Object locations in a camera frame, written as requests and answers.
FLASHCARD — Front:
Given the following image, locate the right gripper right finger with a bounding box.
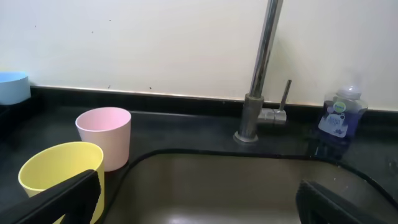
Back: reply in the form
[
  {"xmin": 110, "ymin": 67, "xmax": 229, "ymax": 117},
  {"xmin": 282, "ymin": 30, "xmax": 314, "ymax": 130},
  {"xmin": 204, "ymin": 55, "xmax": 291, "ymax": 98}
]
[{"xmin": 295, "ymin": 180, "xmax": 391, "ymax": 224}]

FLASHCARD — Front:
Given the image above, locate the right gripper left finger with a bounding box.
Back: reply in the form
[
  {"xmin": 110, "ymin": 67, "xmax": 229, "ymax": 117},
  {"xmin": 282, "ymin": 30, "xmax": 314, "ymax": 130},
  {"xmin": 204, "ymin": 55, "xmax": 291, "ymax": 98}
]
[{"xmin": 0, "ymin": 169, "xmax": 102, "ymax": 224}]

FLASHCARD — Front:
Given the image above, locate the yellow cup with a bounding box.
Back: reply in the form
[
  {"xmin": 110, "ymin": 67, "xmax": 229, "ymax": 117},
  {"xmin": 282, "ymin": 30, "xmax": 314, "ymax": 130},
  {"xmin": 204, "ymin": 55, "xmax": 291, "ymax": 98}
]
[{"xmin": 17, "ymin": 141, "xmax": 105, "ymax": 224}]

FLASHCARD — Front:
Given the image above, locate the pink cup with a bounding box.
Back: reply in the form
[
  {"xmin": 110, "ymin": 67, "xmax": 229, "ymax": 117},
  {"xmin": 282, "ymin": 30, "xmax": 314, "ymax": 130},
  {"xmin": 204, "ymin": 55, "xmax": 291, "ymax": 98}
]
[{"xmin": 75, "ymin": 106, "xmax": 132, "ymax": 172}]

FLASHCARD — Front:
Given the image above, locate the blue soap bottle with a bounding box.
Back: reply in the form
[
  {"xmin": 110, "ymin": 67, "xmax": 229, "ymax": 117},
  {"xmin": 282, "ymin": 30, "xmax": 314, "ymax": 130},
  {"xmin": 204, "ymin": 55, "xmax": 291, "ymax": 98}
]
[{"xmin": 313, "ymin": 85, "xmax": 369, "ymax": 158}]

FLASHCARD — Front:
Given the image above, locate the steel sink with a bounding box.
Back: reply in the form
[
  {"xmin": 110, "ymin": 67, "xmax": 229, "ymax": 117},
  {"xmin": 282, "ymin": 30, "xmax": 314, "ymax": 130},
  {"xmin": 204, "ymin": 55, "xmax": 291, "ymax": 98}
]
[{"xmin": 102, "ymin": 149, "xmax": 398, "ymax": 224}]

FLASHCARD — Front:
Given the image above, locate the blue cup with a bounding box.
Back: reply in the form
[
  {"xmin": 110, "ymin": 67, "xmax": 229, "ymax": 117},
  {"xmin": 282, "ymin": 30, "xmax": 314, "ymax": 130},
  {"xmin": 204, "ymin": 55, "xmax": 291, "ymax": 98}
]
[{"xmin": 0, "ymin": 71, "xmax": 32, "ymax": 106}]

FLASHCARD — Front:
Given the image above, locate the steel tap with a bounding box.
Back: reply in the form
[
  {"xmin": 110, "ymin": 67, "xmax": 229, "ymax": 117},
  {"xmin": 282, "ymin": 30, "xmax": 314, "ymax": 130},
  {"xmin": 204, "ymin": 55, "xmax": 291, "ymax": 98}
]
[{"xmin": 233, "ymin": 0, "xmax": 293, "ymax": 144}]

